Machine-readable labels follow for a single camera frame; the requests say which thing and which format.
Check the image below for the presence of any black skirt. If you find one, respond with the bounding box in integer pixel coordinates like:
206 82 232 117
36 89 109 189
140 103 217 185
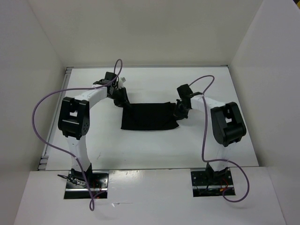
121 102 179 131

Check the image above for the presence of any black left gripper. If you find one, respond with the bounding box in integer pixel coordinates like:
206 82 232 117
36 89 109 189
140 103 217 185
108 86 132 109

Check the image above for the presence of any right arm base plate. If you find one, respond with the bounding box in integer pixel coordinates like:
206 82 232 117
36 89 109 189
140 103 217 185
190 168 235 197

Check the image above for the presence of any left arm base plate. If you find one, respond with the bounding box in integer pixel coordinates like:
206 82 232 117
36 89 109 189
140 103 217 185
59 171 109 200

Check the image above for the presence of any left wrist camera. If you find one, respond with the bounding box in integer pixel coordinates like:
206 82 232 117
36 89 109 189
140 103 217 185
118 77 126 89

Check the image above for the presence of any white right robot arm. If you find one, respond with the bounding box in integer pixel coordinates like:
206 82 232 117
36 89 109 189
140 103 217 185
174 84 247 184

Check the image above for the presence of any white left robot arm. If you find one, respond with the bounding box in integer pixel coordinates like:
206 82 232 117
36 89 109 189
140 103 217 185
58 72 130 188

